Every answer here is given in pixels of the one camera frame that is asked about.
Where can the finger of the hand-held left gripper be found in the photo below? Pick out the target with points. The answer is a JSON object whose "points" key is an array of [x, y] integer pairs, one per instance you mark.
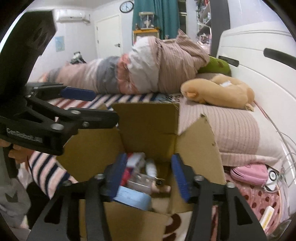
{"points": [[78, 93], [99, 118]]}

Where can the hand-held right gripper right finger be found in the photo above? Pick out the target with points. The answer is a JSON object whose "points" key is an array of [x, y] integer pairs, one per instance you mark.
{"points": [[180, 178]]}

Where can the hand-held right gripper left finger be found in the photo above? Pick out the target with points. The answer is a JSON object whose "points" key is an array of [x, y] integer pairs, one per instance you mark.
{"points": [[115, 178]]}

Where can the small pink tube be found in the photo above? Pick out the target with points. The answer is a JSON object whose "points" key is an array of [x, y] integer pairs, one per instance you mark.
{"points": [[161, 189]]}

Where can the light blue square device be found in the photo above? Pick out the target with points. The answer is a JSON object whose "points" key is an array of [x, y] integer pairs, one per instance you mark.
{"points": [[134, 199]]}

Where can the white adapter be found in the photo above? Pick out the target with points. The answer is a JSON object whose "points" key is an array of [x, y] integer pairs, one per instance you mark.
{"points": [[136, 160]]}

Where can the clear plastic box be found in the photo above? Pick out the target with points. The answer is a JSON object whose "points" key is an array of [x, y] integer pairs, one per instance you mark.
{"points": [[143, 183]]}

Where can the small white bottle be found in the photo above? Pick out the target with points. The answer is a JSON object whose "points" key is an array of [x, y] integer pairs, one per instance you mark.
{"points": [[151, 168]]}

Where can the brown cardboard box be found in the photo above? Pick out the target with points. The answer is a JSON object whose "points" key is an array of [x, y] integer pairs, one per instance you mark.
{"points": [[148, 125]]}

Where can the person's left hand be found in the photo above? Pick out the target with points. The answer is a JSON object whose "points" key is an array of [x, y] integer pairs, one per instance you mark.
{"points": [[20, 156]]}

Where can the white air conditioner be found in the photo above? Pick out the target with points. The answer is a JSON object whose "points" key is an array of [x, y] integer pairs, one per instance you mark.
{"points": [[69, 15]]}

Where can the white door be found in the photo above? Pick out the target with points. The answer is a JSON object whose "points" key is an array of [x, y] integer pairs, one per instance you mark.
{"points": [[108, 34]]}

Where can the pink pouch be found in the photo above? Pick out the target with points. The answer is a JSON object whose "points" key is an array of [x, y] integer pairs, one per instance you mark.
{"points": [[248, 175]]}

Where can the beige striped pillow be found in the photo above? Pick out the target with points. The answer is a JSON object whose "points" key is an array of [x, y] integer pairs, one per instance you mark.
{"points": [[231, 129]]}

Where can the pink polka dot cloth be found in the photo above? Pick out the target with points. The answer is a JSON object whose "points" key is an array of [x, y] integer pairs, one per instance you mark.
{"points": [[249, 199]]}

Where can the pink grey striped quilt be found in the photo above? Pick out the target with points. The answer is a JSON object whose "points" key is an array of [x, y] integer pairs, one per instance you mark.
{"points": [[161, 64]]}

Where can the white round device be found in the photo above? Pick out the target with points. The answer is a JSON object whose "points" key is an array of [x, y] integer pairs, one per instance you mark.
{"points": [[271, 179]]}

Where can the yellow metal shelf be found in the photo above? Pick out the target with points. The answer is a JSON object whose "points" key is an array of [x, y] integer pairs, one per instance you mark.
{"points": [[145, 30]]}

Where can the tan plush toy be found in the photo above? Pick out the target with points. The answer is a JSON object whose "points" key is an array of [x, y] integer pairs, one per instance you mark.
{"points": [[208, 90]]}

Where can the yellow and white packet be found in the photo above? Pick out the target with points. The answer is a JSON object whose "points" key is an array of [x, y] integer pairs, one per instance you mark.
{"points": [[267, 217]]}

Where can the glass display case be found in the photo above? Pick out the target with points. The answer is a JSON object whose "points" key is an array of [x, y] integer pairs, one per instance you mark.
{"points": [[146, 20]]}

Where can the grey patterned pants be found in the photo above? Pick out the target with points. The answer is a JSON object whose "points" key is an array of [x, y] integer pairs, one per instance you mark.
{"points": [[11, 199]]}

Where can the teal curtain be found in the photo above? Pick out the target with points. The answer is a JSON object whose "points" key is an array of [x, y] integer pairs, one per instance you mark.
{"points": [[166, 18]]}

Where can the green plush toy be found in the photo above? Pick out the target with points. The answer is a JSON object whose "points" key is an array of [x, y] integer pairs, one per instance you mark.
{"points": [[217, 64]]}

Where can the window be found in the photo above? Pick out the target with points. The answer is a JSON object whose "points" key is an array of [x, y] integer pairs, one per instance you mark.
{"points": [[182, 14]]}

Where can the white bed headboard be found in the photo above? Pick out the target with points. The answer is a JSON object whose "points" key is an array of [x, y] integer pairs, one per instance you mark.
{"points": [[266, 78]]}

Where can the cluttered storage shelf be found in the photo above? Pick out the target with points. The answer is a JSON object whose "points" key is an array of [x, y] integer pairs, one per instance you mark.
{"points": [[204, 16]]}

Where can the blue wall poster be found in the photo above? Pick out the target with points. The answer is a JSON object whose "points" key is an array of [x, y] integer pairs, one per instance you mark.
{"points": [[60, 43]]}

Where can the round wall clock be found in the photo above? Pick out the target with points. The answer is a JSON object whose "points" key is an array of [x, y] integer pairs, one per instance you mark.
{"points": [[126, 6]]}

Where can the dark wall post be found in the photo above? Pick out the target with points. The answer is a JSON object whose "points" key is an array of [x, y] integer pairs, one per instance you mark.
{"points": [[222, 18]]}

